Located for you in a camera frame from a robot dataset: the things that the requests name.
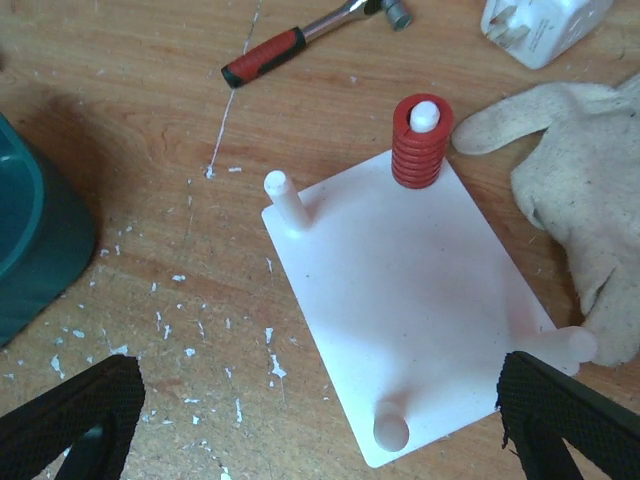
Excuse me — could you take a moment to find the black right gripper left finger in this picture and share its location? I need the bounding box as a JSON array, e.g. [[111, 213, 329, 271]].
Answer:
[[1, 354, 145, 479]]

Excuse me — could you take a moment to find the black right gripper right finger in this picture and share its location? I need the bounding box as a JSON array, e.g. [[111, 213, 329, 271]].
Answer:
[[496, 351, 639, 479]]

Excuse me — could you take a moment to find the beige work glove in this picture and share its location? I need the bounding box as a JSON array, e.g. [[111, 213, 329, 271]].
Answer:
[[451, 76, 639, 367]]

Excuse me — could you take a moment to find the teal plastic tray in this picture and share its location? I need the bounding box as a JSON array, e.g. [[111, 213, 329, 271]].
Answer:
[[1, 117, 96, 346]]

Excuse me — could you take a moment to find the white cube power socket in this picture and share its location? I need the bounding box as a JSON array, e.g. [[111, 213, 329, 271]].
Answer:
[[480, 0, 613, 70]]

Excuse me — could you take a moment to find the white peg base plate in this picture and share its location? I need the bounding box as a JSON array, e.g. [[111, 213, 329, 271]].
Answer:
[[262, 147, 597, 468]]

